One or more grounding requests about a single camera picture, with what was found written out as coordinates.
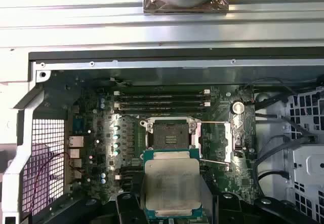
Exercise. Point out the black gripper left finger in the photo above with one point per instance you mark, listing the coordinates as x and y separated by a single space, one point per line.
126 208

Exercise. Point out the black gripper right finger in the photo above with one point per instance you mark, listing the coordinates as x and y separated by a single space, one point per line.
227 208

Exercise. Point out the CPU with silver top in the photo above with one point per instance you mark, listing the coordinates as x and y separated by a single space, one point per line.
172 183

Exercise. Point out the metal socket cover frame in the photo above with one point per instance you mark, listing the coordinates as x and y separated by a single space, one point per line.
228 143

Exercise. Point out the RAM slot with white clips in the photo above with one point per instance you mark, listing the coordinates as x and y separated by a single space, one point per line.
162 92
125 177
162 105

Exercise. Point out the RAM slot with black clips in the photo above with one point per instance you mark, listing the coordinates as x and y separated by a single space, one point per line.
162 98
162 110
131 168

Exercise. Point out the CPU socket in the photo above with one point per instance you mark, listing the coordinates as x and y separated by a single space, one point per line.
172 135

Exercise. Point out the green motherboard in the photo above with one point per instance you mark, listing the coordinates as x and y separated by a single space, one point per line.
238 181

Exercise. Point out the silver port block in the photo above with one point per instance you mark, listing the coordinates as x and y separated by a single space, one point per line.
74 153
75 141

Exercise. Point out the silver metal drive cage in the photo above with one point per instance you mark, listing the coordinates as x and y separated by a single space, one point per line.
303 158

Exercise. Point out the blue serial port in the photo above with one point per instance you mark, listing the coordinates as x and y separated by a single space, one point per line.
78 125

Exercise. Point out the coin battery holder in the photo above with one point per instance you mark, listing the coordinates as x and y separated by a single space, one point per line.
238 108

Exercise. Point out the black open PC case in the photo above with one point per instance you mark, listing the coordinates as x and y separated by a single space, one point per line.
177 63

